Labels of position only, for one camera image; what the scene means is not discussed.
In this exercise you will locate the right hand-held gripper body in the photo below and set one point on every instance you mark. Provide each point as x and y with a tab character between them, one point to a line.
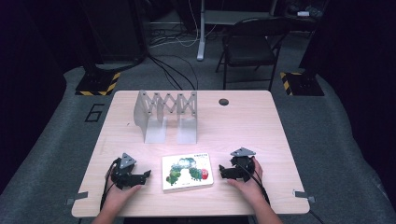
243	166

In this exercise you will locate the grey expandable metal book rack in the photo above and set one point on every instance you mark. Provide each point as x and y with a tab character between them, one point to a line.
186	130

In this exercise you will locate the white-legged grey desk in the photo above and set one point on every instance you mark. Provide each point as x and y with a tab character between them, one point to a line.
201	37

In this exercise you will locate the grey tape strip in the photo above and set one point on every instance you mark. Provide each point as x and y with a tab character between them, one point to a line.
303	195
77	196

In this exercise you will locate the person's left hand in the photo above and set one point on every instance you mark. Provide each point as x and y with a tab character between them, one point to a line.
116	197

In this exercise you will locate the small white device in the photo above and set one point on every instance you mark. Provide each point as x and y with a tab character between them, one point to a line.
303	13

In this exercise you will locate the black stand with striped base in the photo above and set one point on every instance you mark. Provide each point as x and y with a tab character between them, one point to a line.
95	82
303	84

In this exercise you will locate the white picture book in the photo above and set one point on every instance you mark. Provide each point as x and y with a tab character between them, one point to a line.
186	171

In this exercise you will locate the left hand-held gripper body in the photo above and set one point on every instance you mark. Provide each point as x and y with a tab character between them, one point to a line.
123	177

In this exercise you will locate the black cabinet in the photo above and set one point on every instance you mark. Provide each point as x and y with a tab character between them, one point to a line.
115	31

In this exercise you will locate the black round table grommet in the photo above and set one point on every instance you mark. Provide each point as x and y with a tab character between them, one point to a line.
223	102

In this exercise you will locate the person's right hand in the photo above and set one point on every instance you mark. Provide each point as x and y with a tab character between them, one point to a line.
252	189

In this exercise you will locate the black folding chair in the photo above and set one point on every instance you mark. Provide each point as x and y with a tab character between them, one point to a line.
247	49

